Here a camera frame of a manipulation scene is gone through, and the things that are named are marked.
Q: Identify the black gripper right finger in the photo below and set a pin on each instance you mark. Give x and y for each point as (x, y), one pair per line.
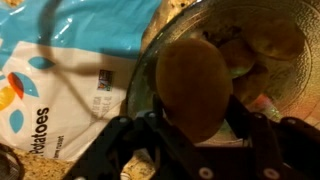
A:
(237, 116)

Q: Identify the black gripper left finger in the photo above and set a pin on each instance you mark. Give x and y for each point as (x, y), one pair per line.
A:
(157, 106)

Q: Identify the brown russet potato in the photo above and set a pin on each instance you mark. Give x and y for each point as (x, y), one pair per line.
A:
(194, 85)

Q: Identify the potato front right in bowl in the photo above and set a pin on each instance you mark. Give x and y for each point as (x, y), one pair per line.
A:
(249, 86)

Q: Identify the potato in bowl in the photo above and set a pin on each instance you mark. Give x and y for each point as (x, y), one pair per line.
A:
(249, 86)
(276, 37)
(238, 56)

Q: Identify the glass bowl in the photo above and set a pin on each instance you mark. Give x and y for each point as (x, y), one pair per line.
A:
(294, 87)

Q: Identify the potato front left in bowl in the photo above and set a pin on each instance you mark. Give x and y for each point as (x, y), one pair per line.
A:
(238, 56)

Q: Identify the potato top in bowl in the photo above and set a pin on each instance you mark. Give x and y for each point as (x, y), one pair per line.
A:
(276, 37)

